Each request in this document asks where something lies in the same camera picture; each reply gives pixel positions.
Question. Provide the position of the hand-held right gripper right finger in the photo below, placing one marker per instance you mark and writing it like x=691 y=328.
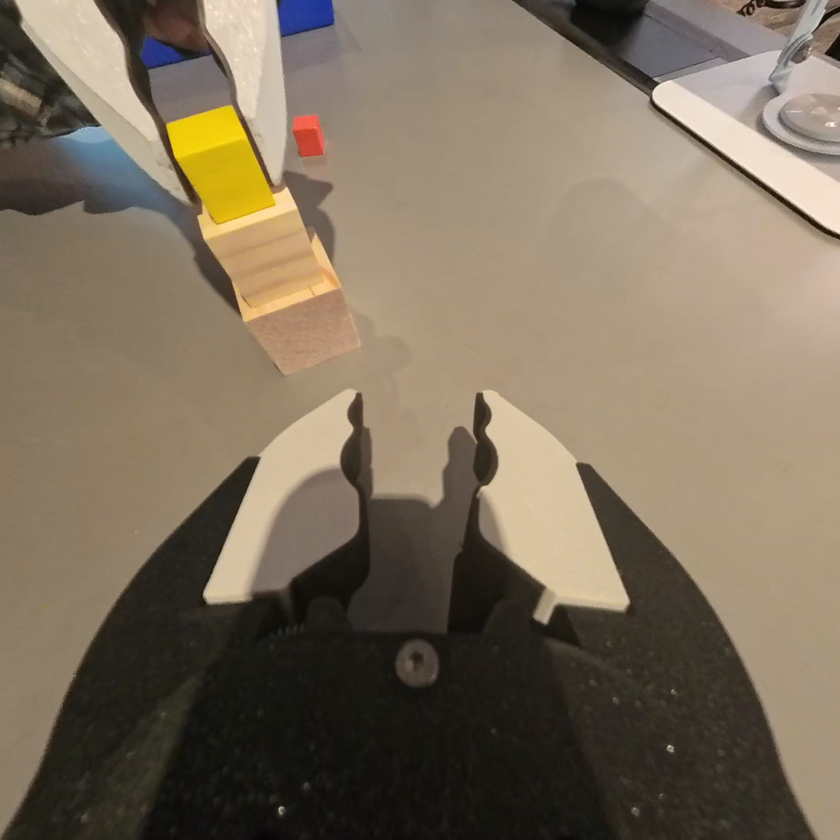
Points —
x=551 y=525

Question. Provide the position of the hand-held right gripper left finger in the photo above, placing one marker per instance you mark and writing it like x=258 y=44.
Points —
x=275 y=525

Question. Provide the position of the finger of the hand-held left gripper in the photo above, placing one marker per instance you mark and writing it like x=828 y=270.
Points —
x=85 y=59
x=259 y=65

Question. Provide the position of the small red wooden cube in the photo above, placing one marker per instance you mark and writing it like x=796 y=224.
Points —
x=308 y=136

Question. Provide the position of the yellow wooden cube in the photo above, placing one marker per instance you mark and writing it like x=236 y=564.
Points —
x=216 y=164

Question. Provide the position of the medium natural wooden cube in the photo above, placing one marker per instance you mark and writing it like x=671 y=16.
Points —
x=262 y=249

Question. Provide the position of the large natural wooden cube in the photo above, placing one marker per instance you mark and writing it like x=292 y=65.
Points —
x=302 y=334

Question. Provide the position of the person's left forearm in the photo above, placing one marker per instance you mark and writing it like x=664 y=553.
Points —
x=39 y=98

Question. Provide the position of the large blue plastic bin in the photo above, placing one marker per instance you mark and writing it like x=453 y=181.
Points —
x=305 y=16

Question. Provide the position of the white tablet stand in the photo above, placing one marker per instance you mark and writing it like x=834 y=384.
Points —
x=722 y=118

